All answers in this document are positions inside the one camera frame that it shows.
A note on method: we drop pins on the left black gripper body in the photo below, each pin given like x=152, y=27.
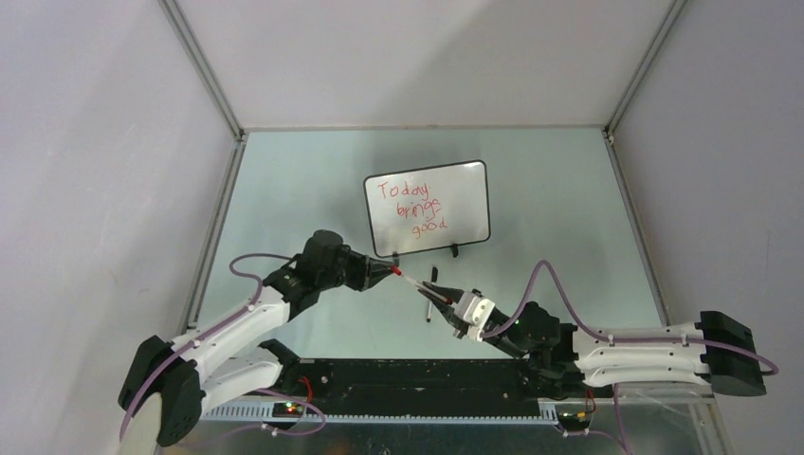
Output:
x=353, y=269

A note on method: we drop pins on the white board black frame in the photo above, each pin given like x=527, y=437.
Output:
x=424, y=209

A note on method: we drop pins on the aluminium frame rail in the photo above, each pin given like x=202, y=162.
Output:
x=189, y=41

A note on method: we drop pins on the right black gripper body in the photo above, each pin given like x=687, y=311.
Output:
x=502, y=320

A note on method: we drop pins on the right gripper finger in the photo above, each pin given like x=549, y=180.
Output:
x=449, y=314
x=454, y=294

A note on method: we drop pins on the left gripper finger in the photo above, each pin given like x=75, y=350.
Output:
x=373, y=278
x=374, y=264

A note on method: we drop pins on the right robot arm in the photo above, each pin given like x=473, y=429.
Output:
x=563, y=359

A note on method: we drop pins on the red whiteboard marker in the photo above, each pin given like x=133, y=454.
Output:
x=419, y=286

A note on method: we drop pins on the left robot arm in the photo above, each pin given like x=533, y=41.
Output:
x=172, y=383

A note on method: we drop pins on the black whiteboard marker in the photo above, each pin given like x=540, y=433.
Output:
x=433, y=279

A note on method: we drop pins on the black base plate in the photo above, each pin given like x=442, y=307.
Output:
x=434, y=388

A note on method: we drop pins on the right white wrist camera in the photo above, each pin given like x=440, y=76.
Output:
x=476, y=317

